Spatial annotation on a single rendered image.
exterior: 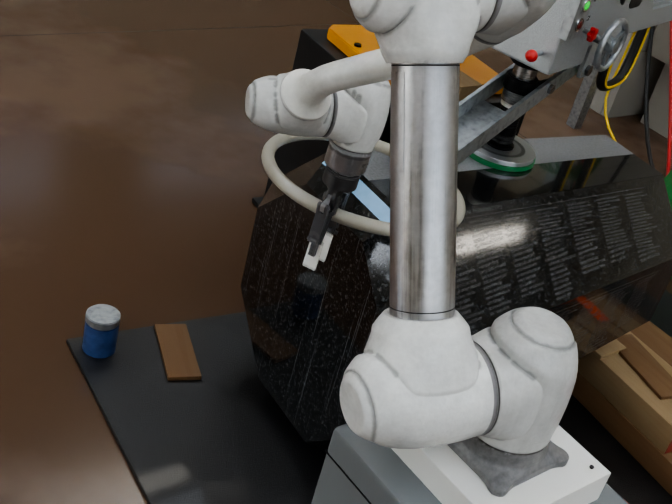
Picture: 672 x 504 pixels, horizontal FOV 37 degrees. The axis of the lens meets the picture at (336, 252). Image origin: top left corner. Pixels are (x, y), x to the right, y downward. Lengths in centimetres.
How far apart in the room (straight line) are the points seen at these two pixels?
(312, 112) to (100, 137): 241
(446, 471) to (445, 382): 24
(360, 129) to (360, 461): 65
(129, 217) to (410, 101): 238
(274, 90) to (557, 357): 74
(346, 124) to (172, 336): 135
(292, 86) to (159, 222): 190
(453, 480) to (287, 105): 74
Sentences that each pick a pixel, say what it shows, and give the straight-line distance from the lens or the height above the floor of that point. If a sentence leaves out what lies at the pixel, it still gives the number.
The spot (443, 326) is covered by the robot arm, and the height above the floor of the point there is 115.
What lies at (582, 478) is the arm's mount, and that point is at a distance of 181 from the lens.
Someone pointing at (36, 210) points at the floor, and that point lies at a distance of 372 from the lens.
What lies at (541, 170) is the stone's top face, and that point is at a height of 83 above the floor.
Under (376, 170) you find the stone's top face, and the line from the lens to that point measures 259.
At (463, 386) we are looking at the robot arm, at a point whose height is 107.
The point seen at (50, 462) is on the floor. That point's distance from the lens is 277.
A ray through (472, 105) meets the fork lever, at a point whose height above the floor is 98.
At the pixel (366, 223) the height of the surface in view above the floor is 94.
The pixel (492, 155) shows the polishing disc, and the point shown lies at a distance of 280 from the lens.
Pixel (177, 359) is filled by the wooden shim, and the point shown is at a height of 3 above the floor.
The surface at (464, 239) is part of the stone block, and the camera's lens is 253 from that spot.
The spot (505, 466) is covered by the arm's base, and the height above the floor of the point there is 89.
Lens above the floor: 198
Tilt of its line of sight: 31 degrees down
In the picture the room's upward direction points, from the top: 15 degrees clockwise
